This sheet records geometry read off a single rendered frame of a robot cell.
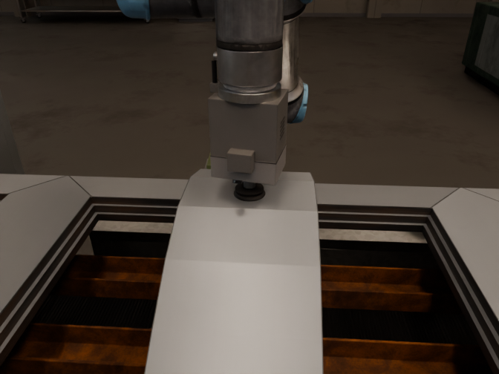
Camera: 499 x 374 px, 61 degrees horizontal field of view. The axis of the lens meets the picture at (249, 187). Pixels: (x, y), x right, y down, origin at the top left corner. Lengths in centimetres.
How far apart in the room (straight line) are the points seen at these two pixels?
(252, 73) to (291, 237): 20
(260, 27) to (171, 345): 34
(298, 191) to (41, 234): 50
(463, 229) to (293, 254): 46
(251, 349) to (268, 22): 34
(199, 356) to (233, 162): 22
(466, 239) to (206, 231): 51
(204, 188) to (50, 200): 46
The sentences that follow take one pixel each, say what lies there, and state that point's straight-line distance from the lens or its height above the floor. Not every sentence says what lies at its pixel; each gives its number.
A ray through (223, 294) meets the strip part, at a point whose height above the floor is 99.
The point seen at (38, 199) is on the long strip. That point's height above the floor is 87.
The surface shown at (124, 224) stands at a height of 68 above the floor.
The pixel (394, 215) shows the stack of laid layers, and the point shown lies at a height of 85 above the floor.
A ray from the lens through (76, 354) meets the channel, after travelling 88.
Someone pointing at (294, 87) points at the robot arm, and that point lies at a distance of 118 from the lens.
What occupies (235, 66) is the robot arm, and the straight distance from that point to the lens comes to 47.
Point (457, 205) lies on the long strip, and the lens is 96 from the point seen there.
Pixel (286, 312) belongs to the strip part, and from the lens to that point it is 47.
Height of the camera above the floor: 132
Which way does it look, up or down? 29 degrees down
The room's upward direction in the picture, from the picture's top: straight up
